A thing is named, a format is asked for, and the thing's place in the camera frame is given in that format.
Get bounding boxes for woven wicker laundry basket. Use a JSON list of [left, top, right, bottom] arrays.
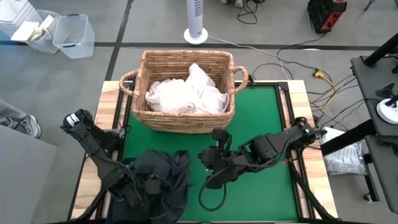
[[118, 49, 249, 134]]

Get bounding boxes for clear plastic bag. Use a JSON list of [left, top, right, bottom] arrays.
[[319, 126, 368, 177]]

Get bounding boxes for white fan cable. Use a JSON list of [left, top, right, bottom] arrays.
[[206, 35, 290, 81]]

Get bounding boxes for clear bin black handles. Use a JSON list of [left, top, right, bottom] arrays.
[[52, 13, 96, 60]]

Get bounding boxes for green table mat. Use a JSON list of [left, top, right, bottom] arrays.
[[123, 85, 300, 222]]

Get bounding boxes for stack of clear containers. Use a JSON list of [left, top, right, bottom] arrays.
[[0, 0, 37, 40]]

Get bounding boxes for red black tool crate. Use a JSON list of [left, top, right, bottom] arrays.
[[306, 0, 348, 34]]

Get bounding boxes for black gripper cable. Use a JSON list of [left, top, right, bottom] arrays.
[[197, 179, 228, 213]]

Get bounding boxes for black support bar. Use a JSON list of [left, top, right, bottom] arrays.
[[320, 119, 379, 157]]

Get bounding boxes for black floor cable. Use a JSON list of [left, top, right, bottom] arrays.
[[251, 32, 329, 81], [237, 0, 259, 26]]

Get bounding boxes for white tower fan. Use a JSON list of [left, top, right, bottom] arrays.
[[182, 0, 209, 46]]

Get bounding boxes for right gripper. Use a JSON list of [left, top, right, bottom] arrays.
[[199, 129, 242, 189]]

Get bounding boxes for clear plastic bin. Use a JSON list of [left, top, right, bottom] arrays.
[[26, 9, 62, 55]]

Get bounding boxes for black garment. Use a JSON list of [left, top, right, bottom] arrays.
[[119, 149, 193, 224]]

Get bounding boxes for white round base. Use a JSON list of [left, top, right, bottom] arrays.
[[375, 97, 398, 126]]

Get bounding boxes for white foam block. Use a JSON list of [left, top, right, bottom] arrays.
[[10, 20, 40, 42]]

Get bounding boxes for black table frame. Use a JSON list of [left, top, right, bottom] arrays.
[[102, 80, 312, 224]]

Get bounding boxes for cream foam block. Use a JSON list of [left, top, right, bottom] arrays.
[[30, 14, 56, 40]]

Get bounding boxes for black side table panel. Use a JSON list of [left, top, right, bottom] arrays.
[[350, 55, 398, 138], [364, 134, 398, 215]]

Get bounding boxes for grey board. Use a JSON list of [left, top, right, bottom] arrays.
[[0, 124, 58, 224]]

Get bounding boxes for black pole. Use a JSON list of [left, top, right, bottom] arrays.
[[363, 32, 398, 68]]

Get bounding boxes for white lace garment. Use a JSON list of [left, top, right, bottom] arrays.
[[144, 78, 203, 114]]

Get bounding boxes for plain white garment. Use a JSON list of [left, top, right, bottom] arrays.
[[185, 62, 218, 94]]

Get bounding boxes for person's leg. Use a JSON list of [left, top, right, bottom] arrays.
[[0, 99, 29, 130]]

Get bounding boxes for black frame strut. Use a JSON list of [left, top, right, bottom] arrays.
[[288, 161, 338, 222], [72, 155, 122, 222]]

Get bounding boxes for yellow floor cable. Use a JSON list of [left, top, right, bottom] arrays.
[[309, 73, 355, 111]]

